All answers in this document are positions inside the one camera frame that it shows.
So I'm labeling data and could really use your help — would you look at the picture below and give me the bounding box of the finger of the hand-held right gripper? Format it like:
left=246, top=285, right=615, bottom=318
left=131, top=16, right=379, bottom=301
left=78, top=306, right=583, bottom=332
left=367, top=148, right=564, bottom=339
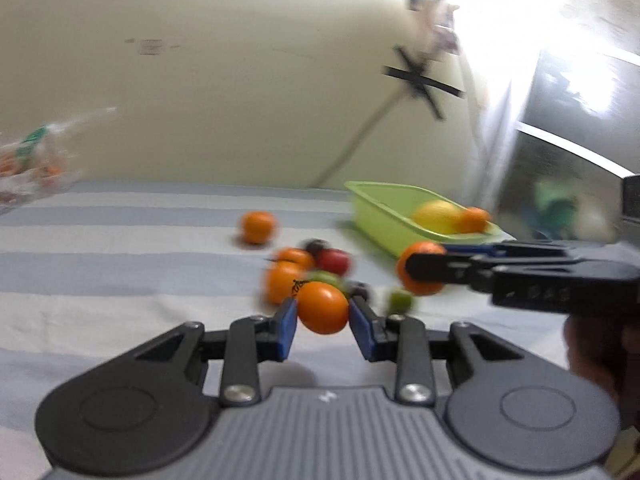
left=440, top=240, right=583, bottom=262
left=406, top=252, right=497, bottom=294

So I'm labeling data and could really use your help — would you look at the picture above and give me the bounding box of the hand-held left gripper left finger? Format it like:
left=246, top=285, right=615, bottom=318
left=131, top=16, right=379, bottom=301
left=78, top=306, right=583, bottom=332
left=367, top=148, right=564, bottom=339
left=131, top=297, right=299, bottom=407

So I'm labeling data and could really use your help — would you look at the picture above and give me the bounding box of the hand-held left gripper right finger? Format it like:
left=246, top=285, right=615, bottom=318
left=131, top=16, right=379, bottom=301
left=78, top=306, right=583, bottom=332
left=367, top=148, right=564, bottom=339
left=348, top=296, right=531, bottom=406

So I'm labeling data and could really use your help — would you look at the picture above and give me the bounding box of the green lime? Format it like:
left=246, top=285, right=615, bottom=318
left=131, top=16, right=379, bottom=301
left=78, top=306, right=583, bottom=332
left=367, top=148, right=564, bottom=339
left=306, top=270, right=348, bottom=293
left=386, top=288, right=415, bottom=316

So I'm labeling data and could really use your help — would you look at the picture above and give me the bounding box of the green plastic basin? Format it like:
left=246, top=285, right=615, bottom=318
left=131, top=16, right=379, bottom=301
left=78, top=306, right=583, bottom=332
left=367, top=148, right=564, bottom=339
left=344, top=181, right=503, bottom=260

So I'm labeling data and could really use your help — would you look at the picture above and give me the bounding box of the red tomato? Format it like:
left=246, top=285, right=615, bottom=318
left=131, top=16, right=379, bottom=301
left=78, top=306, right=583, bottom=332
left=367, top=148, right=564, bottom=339
left=316, top=248, right=352, bottom=277

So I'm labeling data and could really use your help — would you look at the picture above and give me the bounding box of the person's right hand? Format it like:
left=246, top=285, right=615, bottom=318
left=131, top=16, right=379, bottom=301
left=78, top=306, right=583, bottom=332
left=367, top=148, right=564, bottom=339
left=564, top=316, right=632, bottom=403

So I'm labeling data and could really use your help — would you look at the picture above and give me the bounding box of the large yellow citrus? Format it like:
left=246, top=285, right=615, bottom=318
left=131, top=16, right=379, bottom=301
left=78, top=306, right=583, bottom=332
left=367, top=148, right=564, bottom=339
left=412, top=200, right=466, bottom=235

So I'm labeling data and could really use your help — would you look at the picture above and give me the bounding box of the striped bed sheet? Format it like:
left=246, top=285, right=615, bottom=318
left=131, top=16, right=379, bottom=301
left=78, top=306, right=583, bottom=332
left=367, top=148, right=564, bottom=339
left=0, top=177, right=640, bottom=480

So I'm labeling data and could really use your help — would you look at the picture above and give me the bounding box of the black tape cross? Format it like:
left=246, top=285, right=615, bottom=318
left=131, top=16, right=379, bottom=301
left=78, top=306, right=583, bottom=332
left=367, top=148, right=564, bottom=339
left=383, top=46, right=465, bottom=121

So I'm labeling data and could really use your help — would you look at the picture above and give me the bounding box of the clear plastic produce bag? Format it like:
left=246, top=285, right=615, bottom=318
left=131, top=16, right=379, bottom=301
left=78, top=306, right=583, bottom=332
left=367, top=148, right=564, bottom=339
left=0, top=107, right=119, bottom=216

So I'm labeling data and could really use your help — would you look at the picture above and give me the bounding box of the metal window frame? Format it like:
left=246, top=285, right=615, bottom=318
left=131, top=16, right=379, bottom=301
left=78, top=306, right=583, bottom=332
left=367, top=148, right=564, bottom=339
left=470, top=47, right=640, bottom=243

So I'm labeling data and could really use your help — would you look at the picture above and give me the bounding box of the grey wall cable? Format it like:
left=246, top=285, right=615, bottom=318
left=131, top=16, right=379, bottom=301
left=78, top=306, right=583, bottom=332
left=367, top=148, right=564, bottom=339
left=312, top=91, right=407, bottom=188

